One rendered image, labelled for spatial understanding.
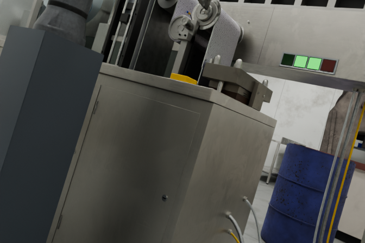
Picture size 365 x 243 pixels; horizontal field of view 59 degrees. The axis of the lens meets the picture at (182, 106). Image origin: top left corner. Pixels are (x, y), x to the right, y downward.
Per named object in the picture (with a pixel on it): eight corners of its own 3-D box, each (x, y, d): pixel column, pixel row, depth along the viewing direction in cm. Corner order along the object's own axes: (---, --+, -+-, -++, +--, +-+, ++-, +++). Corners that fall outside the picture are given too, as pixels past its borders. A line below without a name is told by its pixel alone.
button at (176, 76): (169, 79, 113) (171, 72, 113) (180, 83, 118) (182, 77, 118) (185, 82, 109) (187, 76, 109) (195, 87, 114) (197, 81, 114)
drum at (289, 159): (332, 256, 277) (359, 162, 278) (321, 273, 230) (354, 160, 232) (270, 228, 307) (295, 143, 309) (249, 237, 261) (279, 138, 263)
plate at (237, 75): (201, 76, 133) (206, 62, 133) (240, 96, 166) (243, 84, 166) (236, 83, 124) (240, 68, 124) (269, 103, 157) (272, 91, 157)
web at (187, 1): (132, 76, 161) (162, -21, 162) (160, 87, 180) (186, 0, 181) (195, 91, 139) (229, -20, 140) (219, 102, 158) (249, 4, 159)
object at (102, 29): (79, 64, 190) (108, -28, 191) (98, 70, 201) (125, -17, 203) (94, 68, 182) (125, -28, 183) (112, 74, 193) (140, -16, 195)
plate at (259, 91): (247, 106, 137) (255, 81, 138) (256, 110, 146) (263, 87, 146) (253, 107, 136) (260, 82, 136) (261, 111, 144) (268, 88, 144)
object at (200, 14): (200, 1, 142) (213, 5, 138) (202, 3, 144) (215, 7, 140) (193, 17, 143) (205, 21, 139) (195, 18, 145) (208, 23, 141)
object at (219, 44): (201, 66, 139) (213, 25, 139) (225, 80, 158) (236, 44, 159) (202, 66, 139) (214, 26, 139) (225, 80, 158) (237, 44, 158)
